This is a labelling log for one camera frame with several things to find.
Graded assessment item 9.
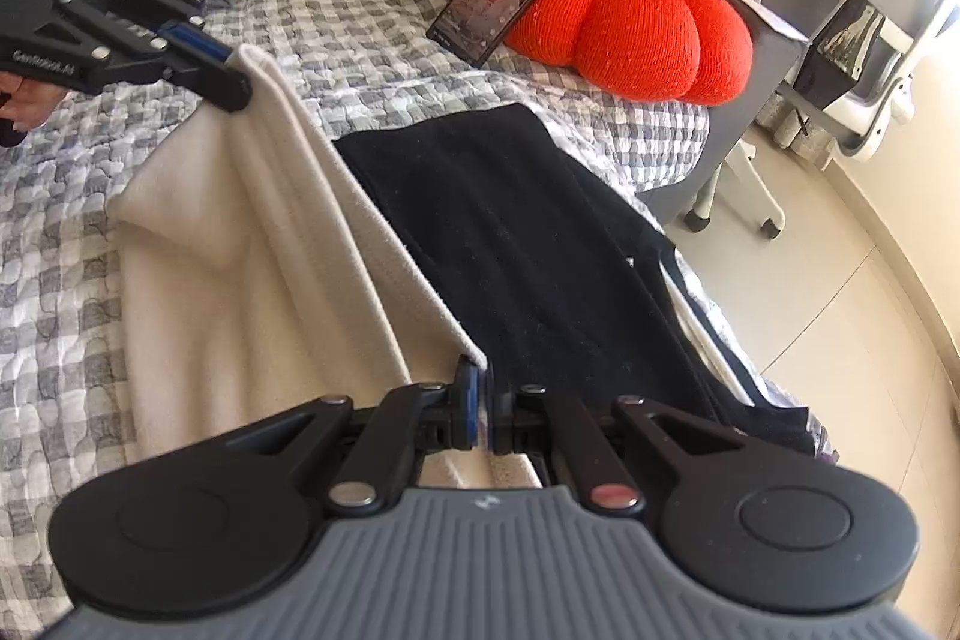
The person's left hand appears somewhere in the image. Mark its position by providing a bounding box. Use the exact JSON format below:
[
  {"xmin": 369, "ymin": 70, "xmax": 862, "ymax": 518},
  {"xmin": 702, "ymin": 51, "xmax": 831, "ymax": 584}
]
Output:
[{"xmin": 0, "ymin": 76, "xmax": 67, "ymax": 133}]

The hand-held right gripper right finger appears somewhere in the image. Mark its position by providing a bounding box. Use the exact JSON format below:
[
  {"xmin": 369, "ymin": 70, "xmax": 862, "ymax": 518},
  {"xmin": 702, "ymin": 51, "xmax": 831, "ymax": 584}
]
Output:
[{"xmin": 493, "ymin": 377, "xmax": 740, "ymax": 515}]

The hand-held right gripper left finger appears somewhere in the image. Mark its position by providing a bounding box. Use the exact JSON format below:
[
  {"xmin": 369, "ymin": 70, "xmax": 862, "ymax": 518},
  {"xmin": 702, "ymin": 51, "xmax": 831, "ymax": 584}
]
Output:
[{"xmin": 178, "ymin": 359, "xmax": 485, "ymax": 513}]

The grey checked quilt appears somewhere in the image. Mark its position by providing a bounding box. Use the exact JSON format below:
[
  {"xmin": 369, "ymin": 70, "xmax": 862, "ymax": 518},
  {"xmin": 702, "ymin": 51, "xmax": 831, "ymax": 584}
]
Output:
[{"xmin": 0, "ymin": 0, "xmax": 811, "ymax": 640}]

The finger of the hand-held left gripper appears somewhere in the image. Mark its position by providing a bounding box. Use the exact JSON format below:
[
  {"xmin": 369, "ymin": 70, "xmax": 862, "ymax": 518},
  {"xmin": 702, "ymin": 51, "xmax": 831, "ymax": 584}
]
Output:
[
  {"xmin": 94, "ymin": 0, "xmax": 230, "ymax": 62},
  {"xmin": 58, "ymin": 0, "xmax": 254, "ymax": 114}
]

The white paper sheet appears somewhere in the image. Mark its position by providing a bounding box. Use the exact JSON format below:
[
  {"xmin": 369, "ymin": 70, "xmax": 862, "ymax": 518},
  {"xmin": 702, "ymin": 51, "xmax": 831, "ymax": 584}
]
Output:
[{"xmin": 739, "ymin": 0, "xmax": 811, "ymax": 45}]

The cream shirt with black sleeves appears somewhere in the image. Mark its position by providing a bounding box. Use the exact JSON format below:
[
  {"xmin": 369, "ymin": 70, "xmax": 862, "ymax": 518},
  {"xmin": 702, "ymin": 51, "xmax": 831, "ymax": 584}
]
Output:
[{"xmin": 105, "ymin": 44, "xmax": 830, "ymax": 491}]

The grey sofa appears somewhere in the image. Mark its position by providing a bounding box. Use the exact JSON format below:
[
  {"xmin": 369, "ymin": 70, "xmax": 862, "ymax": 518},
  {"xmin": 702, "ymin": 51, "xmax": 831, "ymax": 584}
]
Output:
[{"xmin": 86, "ymin": 0, "xmax": 811, "ymax": 221}]

